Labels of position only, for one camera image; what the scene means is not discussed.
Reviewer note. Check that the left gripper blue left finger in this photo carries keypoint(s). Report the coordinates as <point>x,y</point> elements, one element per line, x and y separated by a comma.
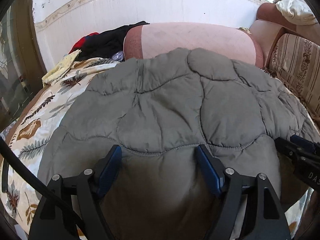
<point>98,180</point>

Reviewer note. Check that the white crumpled cloth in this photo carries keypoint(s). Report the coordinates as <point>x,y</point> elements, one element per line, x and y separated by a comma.
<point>296,12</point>

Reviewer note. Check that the striped floral back cushion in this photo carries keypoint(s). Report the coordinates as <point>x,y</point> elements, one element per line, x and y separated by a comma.
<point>295,60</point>

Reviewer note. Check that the yellow cloth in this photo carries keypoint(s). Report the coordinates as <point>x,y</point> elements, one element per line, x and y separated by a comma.
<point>60,69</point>

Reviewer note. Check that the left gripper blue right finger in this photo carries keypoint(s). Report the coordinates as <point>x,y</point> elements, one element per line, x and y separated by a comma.
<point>218,178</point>

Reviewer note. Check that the grey quilted hooded jacket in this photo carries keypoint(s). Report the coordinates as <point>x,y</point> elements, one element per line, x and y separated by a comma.
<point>158,110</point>

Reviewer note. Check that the red garment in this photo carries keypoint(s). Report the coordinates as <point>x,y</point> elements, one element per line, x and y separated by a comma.
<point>81,42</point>

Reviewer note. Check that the black garment pile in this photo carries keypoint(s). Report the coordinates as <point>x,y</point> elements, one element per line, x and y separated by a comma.
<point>107,43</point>

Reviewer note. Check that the leaf pattern plush blanket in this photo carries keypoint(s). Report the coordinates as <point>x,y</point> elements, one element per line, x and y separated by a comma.
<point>31,133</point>

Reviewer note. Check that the pink sofa armrest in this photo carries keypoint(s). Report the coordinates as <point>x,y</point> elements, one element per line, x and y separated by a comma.
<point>150,40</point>

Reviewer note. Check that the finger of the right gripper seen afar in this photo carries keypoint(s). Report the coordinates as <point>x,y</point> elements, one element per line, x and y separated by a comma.
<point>306,145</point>

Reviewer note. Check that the wooden glass door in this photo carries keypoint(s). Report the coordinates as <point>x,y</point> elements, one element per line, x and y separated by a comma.
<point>22,66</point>

